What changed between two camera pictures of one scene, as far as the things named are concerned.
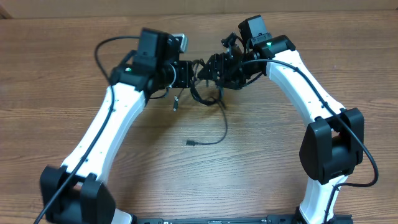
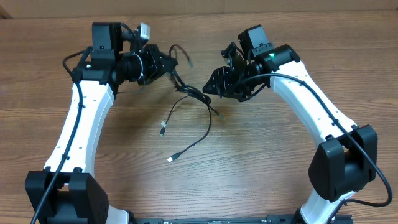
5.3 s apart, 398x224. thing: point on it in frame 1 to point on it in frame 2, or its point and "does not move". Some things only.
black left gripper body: x=175 y=75 to x=150 y=64
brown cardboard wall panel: x=38 y=9 does not move
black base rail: x=270 y=219 does not move
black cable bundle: x=176 y=99 to x=188 y=91
